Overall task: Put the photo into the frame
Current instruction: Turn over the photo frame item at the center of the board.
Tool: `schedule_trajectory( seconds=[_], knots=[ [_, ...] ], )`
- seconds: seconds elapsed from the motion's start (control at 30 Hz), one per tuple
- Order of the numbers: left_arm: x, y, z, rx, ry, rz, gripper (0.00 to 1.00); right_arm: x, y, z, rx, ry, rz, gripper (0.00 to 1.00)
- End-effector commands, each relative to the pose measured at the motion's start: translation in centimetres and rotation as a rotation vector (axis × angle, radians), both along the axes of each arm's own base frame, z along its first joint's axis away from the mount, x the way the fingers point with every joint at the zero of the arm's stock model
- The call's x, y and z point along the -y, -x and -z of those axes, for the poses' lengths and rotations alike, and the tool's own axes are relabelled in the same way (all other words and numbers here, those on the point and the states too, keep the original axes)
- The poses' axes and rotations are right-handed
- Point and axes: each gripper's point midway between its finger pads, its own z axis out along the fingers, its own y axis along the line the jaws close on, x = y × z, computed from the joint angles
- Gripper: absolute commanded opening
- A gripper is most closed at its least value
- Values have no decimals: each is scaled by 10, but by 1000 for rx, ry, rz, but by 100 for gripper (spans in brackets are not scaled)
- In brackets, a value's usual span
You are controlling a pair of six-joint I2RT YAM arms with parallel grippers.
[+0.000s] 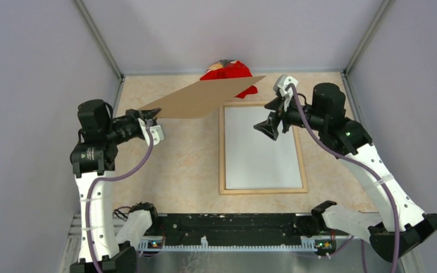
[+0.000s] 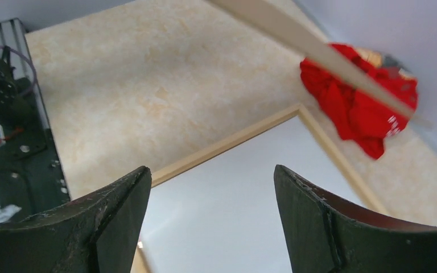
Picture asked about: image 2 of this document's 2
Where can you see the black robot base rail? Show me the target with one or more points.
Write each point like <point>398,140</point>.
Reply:
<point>31,175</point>

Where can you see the printed colour photo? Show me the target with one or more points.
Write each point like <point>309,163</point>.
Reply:
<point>233,203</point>

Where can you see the brown cardboard backing board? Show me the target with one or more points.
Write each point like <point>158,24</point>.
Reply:
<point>289,32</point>

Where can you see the light wooden picture frame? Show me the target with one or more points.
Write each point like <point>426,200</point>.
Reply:
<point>241,139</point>

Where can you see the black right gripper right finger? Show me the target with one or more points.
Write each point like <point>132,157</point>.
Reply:
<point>327,233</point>

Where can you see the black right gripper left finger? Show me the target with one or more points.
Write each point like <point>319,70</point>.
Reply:
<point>98,232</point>

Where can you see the red crumpled cloth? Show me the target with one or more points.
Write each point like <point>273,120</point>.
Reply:
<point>356,116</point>

